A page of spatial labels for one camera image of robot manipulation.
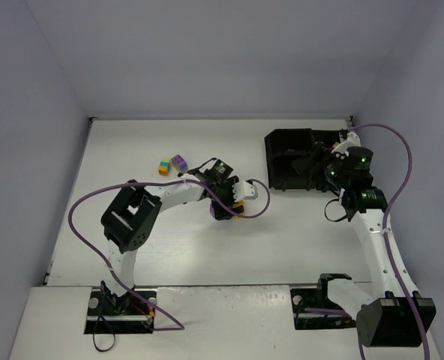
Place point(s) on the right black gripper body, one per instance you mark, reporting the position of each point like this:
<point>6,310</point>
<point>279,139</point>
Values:
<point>317,158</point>

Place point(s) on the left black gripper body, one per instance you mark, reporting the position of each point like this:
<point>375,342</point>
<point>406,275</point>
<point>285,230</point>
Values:
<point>224,206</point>

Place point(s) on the orange oval lego block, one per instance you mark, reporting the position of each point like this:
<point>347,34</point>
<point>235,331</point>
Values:
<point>238,208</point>

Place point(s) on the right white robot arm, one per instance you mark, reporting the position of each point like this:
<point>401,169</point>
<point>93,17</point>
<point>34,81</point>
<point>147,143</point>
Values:
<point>395,314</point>

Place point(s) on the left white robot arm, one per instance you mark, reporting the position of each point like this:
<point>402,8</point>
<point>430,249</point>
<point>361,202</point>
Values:
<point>130,217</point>

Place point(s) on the black compartment sorting tray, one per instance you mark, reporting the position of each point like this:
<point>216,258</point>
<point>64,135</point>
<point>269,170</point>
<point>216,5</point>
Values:
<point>281,176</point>

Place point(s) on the purple blue orange lego stack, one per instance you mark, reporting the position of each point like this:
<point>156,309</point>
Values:
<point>179,163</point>

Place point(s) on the green blue orange lego stack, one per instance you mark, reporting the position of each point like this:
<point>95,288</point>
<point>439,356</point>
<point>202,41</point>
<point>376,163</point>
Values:
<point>164,166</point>

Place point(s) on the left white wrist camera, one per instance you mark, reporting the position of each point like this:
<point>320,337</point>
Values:
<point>244,190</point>

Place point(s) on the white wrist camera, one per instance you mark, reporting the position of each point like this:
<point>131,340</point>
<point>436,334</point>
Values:
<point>347,139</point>
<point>244,190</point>

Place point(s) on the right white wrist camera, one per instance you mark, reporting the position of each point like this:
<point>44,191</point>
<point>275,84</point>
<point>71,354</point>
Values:
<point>347,139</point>

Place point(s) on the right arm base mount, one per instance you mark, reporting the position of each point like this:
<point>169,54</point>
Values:
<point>312,309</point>

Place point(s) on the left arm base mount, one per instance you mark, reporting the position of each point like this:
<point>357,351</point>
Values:
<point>133,317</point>

